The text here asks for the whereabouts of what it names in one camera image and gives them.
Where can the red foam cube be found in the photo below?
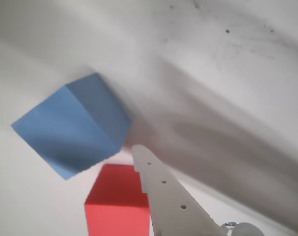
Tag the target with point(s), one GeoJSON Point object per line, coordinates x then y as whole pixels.
{"type": "Point", "coordinates": [116, 204]}

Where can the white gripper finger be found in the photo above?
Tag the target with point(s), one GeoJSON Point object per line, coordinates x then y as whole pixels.
{"type": "Point", "coordinates": [168, 201]}

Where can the blue foam cube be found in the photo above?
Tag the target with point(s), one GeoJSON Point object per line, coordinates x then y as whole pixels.
{"type": "Point", "coordinates": [70, 127]}

